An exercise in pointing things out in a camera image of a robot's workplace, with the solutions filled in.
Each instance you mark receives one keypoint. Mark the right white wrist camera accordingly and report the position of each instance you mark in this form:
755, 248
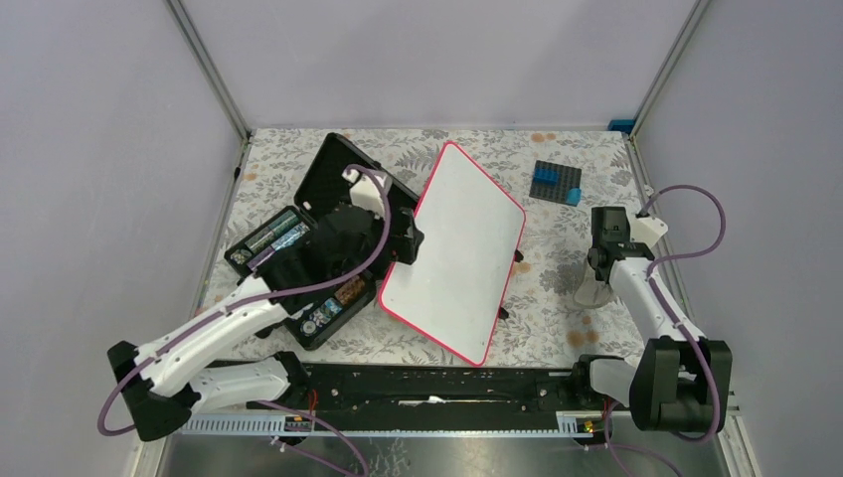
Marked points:
646, 229

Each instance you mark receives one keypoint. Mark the grey lego plate blue bricks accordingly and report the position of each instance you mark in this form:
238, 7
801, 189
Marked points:
556, 183

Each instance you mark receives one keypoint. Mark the glittery silver eraser pad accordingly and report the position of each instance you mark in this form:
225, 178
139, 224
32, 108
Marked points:
592, 293

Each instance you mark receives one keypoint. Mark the blue corner block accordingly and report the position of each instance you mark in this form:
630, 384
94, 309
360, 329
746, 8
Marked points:
624, 126

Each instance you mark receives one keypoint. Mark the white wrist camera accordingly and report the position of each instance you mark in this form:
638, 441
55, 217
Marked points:
364, 192
646, 229

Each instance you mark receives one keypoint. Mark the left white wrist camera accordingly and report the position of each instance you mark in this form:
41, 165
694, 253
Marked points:
364, 192

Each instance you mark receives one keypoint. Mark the floral table cloth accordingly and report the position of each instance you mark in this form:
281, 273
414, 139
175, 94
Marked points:
546, 328

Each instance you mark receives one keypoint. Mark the pink-framed whiteboard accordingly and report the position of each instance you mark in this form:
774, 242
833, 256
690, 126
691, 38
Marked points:
472, 228

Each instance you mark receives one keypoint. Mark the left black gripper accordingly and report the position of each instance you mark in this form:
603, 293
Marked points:
404, 246

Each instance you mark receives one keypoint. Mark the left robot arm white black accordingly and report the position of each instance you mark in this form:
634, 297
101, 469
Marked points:
160, 385

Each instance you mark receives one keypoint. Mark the black open carrying case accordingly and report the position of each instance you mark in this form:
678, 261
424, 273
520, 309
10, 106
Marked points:
282, 249

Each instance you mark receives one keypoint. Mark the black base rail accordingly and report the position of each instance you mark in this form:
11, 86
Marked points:
373, 398

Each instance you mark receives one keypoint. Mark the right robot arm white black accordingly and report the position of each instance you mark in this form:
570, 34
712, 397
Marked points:
681, 382

